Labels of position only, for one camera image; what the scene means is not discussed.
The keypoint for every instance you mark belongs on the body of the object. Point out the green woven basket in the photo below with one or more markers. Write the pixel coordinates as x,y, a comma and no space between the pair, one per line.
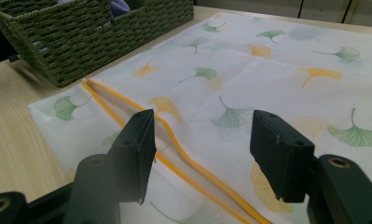
81,40

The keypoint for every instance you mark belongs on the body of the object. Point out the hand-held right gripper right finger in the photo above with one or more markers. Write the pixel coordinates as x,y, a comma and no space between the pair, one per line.
280,155

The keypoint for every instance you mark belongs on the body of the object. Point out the dark metal stand leg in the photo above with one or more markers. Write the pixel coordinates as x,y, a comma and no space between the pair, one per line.
301,7
347,11

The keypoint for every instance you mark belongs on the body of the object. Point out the lavender cloth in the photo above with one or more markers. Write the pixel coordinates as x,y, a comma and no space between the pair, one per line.
120,6

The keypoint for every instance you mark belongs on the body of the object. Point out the white leaf-print laundry bag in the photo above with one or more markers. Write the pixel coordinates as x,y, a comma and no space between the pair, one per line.
267,93

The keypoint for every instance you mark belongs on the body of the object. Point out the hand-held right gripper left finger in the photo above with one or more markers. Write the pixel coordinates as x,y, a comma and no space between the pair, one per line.
134,155

